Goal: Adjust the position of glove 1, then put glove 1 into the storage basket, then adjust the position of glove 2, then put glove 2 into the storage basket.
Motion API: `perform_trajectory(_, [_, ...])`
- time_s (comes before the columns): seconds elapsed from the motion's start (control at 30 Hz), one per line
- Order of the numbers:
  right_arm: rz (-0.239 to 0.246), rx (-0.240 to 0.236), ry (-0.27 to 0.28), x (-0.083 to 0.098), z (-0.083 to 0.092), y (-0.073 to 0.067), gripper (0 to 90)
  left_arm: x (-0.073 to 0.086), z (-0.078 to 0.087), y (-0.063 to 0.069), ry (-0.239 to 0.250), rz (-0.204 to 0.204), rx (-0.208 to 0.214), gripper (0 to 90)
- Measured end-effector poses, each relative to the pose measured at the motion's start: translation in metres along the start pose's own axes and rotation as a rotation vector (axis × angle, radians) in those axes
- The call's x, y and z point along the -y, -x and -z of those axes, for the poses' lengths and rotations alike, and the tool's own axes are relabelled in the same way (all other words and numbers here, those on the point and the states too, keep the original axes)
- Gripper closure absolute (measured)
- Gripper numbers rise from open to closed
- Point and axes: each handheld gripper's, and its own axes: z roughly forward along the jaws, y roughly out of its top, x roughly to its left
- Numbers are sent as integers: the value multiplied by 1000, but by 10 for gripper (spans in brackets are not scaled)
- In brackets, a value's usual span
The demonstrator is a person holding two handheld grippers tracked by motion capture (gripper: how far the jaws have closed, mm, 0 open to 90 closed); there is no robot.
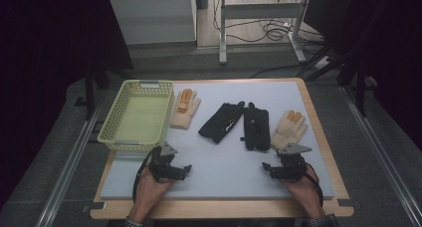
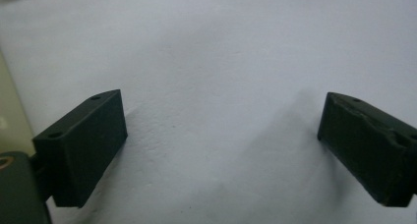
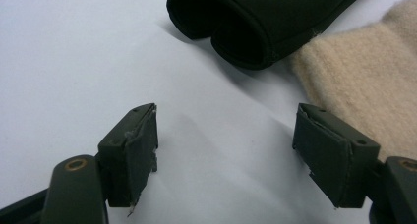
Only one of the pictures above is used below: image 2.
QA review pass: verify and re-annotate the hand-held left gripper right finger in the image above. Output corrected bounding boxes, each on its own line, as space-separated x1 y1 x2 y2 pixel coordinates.
317 91 417 208

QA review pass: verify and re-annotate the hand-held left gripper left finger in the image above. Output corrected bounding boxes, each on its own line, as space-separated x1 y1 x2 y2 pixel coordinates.
32 88 129 208

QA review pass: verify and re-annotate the light grey foam mat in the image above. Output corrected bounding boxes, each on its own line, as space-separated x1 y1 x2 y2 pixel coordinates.
0 0 417 224

